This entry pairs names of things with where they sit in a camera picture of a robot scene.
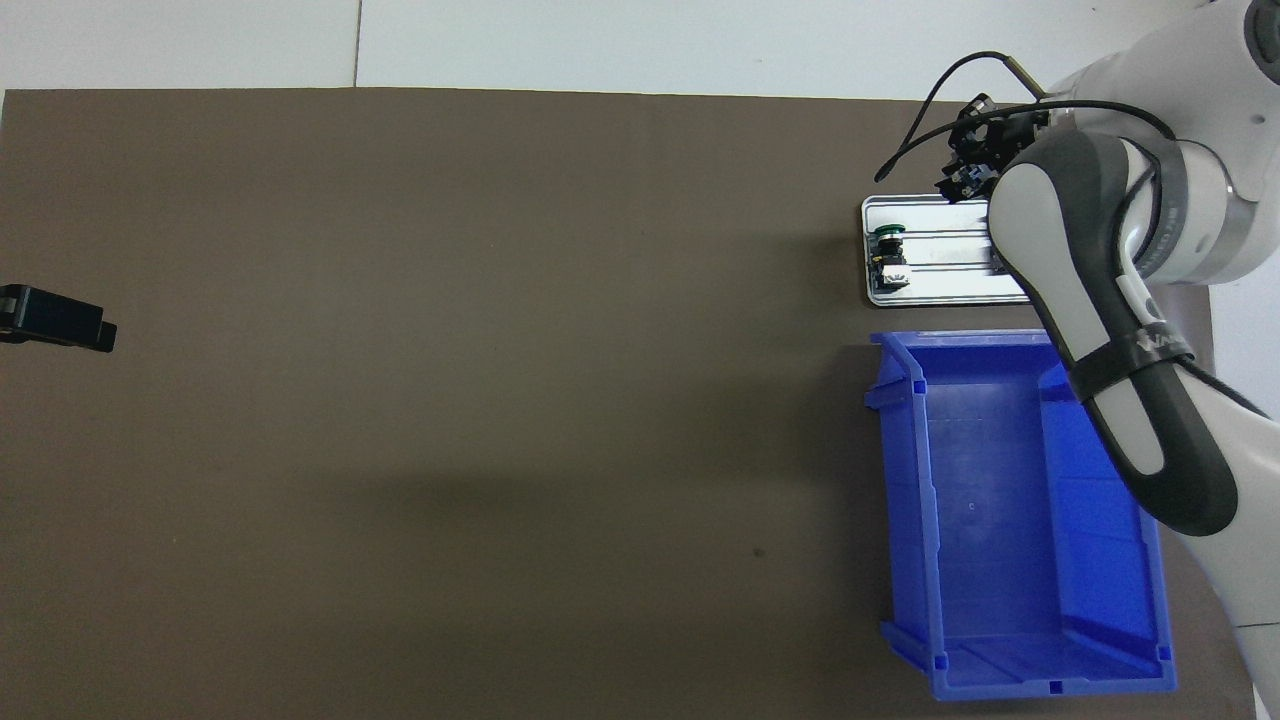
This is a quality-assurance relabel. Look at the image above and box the brown table mat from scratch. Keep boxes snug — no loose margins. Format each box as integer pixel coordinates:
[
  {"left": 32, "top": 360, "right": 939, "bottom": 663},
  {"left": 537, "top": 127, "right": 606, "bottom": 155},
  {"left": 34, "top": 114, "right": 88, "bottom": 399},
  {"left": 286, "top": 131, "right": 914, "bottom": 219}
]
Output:
[{"left": 0, "top": 88, "right": 1256, "bottom": 720}]

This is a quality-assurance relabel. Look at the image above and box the blue plastic storage bin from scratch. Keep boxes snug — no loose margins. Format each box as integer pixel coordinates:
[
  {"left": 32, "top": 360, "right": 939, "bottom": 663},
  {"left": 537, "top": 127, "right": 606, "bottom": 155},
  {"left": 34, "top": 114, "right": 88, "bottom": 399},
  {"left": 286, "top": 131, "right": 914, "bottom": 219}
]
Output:
[{"left": 863, "top": 328, "right": 1179, "bottom": 701}]

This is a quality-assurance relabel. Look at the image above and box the grey metal tray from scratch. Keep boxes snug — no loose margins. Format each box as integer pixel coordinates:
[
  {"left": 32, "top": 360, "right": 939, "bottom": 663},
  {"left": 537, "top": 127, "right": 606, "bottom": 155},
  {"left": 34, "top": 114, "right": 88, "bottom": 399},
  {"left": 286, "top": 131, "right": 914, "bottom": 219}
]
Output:
[{"left": 860, "top": 193, "right": 1041, "bottom": 308}]

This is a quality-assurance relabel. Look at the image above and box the green button with white block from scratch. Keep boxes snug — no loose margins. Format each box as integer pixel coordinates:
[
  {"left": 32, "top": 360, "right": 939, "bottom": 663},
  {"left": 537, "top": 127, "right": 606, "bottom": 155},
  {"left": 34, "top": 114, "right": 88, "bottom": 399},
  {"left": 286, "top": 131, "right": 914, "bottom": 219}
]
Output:
[{"left": 870, "top": 222, "right": 913, "bottom": 293}]

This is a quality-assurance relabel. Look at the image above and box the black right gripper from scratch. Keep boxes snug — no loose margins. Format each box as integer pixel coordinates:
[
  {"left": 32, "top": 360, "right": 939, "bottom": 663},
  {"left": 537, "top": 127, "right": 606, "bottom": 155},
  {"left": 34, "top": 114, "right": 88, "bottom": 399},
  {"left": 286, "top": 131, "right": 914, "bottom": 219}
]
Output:
[{"left": 935, "top": 93, "right": 1051, "bottom": 206}]

